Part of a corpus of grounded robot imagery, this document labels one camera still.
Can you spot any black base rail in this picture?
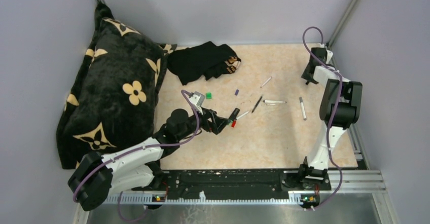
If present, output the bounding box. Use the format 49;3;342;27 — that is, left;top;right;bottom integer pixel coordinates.
133;168;332;200

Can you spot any white pen with clip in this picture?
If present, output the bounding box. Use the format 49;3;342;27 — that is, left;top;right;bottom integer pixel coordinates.
263;100;287;105

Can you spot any black floral plush pillow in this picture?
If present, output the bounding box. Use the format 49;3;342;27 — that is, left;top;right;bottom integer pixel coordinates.
56;3;176;170

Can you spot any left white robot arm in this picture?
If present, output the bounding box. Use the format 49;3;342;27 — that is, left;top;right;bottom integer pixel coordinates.
68;108;240;211

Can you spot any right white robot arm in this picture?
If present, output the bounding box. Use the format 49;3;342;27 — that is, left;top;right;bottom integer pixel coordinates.
297;44;363;190

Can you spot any black thin pen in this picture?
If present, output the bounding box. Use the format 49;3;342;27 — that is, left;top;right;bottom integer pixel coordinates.
251;95;263;113

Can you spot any black green highlighter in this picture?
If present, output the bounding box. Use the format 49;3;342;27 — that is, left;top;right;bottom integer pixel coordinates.
229;108;240;122

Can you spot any black folded cloth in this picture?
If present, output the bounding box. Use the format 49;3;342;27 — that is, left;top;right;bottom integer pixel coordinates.
167;42;241;85

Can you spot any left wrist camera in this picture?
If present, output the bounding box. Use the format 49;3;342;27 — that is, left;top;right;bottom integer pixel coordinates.
189;92;205;115

